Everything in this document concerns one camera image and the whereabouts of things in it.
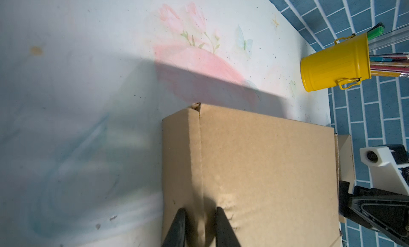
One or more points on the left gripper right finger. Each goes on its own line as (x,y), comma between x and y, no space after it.
(224,233)

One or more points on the cardboard sheet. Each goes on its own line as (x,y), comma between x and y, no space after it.
(275,179)

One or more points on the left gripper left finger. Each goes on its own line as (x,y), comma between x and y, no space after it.
(176,234)

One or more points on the pens in cup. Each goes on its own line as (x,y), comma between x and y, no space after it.
(388,64)

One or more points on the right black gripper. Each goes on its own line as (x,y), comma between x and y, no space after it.
(377,210)

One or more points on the yellow pen cup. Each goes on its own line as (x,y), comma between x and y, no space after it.
(346,64)

